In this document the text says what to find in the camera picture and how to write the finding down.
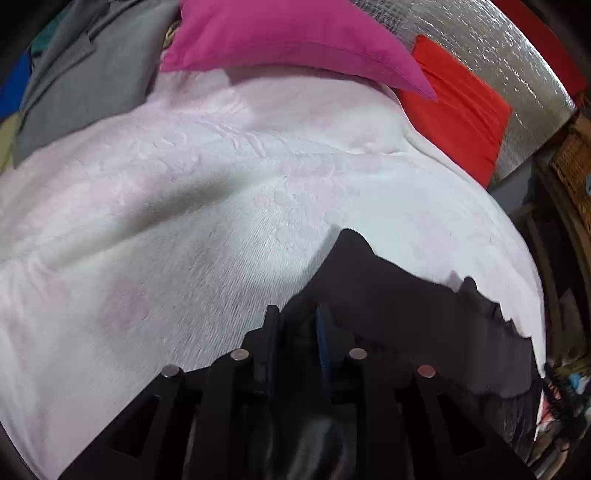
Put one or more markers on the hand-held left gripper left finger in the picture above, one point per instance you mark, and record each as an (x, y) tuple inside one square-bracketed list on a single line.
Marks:
[(270, 332)]

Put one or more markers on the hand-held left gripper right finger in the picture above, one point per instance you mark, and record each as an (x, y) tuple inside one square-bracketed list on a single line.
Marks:
[(323, 341)]

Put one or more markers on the black puffer jacket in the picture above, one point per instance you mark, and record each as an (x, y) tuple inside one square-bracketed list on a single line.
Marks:
[(415, 314)]

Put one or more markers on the wooden rack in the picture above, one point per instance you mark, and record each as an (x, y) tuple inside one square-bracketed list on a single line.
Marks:
[(549, 258)]

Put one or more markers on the white pink blanket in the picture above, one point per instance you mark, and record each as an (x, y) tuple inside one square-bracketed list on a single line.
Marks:
[(161, 207)]

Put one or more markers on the wicker basket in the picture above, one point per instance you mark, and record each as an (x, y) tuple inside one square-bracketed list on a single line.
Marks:
[(575, 161)]

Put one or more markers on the red pillow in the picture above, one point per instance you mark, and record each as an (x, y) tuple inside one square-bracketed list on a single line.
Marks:
[(457, 110)]

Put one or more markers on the pink pillow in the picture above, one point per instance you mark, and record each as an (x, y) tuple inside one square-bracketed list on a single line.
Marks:
[(286, 37)]

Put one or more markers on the grey garment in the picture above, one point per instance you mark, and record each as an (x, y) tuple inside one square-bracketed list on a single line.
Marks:
[(87, 78)]

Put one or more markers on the pale yellow cloth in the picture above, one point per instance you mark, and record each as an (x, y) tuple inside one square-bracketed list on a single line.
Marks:
[(7, 143)]

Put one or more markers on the silver quilted headboard cover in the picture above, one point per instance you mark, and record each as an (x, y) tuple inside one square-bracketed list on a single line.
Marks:
[(508, 55)]

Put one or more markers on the red cloth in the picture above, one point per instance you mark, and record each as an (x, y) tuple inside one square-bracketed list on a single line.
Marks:
[(549, 41)]

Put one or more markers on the teal cloth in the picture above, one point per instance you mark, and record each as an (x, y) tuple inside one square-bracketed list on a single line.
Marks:
[(53, 34)]

